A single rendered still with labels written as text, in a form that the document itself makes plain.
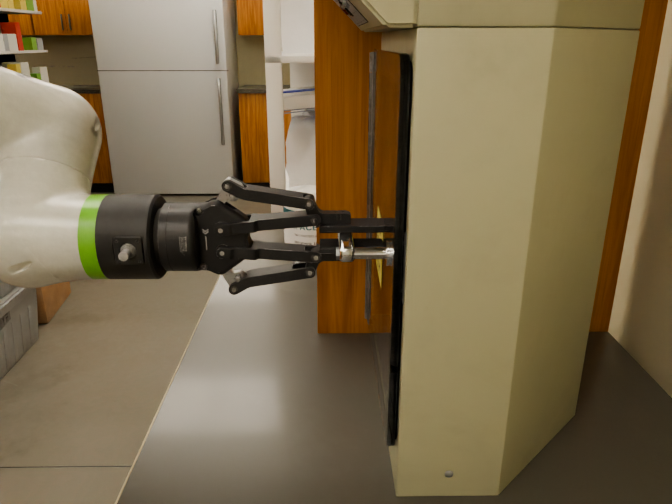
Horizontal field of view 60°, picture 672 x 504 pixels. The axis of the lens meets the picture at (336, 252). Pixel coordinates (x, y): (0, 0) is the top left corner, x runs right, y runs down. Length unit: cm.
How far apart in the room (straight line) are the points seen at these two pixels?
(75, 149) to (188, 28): 483
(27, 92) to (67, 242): 17
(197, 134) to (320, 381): 482
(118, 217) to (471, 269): 35
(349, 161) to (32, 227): 45
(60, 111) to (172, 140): 492
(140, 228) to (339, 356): 42
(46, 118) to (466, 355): 50
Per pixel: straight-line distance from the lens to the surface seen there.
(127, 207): 63
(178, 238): 61
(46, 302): 339
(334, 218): 62
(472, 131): 51
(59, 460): 239
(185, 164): 564
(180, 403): 83
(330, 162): 88
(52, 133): 70
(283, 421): 78
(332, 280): 94
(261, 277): 64
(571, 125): 58
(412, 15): 50
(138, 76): 563
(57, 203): 66
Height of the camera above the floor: 140
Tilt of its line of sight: 20 degrees down
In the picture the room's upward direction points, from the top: straight up
